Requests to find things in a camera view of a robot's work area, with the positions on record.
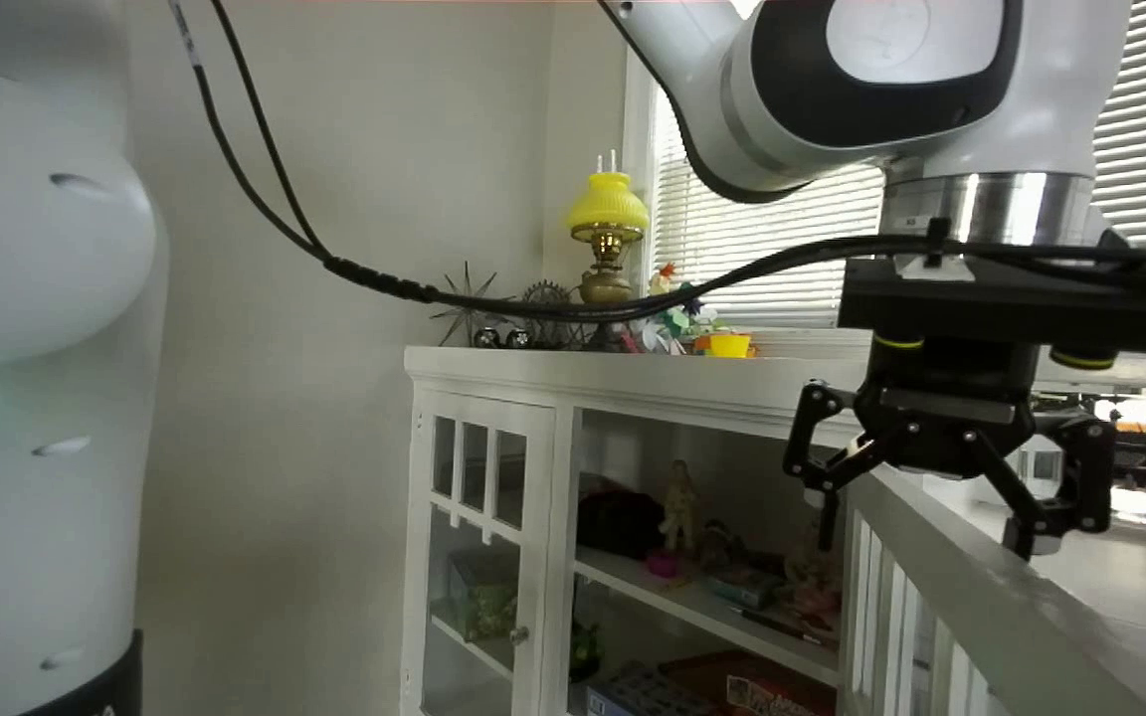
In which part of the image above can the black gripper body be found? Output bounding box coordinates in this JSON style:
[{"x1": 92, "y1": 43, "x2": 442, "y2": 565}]
[{"x1": 850, "y1": 335, "x2": 1066, "y2": 486}]

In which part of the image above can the small yellow plastic bowl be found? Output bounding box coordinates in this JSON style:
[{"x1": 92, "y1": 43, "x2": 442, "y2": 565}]
[{"x1": 705, "y1": 331, "x2": 755, "y2": 364}]

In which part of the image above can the white glass-paned cabinet door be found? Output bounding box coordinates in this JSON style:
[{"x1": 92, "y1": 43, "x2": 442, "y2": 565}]
[
  {"x1": 401, "y1": 381, "x2": 580, "y2": 716},
  {"x1": 834, "y1": 463, "x2": 1146, "y2": 716}
]

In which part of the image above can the white wooden cabinet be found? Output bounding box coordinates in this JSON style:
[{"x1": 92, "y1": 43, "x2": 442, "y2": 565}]
[{"x1": 396, "y1": 321, "x2": 1146, "y2": 716}]

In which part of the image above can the white coral figure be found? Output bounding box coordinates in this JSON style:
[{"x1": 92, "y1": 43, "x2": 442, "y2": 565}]
[{"x1": 655, "y1": 455, "x2": 705, "y2": 552}]

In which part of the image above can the colourful toy flower bunch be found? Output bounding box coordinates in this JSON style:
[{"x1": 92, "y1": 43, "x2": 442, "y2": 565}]
[{"x1": 604, "y1": 262, "x2": 717, "y2": 359}]

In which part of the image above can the black pouch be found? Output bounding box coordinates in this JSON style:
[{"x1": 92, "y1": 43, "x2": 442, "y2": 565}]
[{"x1": 578, "y1": 482, "x2": 669, "y2": 561}]

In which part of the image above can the red board game box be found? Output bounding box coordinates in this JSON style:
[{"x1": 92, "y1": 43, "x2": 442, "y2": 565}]
[{"x1": 717, "y1": 650, "x2": 843, "y2": 716}]

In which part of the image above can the brass lamp with yellow shade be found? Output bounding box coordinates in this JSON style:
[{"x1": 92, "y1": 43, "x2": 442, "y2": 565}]
[{"x1": 566, "y1": 149, "x2": 651, "y2": 312}]

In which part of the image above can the blue board game box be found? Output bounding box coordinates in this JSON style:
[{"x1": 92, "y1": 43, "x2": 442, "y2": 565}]
[{"x1": 583, "y1": 662, "x2": 684, "y2": 716}]

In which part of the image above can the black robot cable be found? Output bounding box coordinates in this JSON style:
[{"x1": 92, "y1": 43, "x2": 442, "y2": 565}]
[{"x1": 165, "y1": 0, "x2": 1146, "y2": 331}]

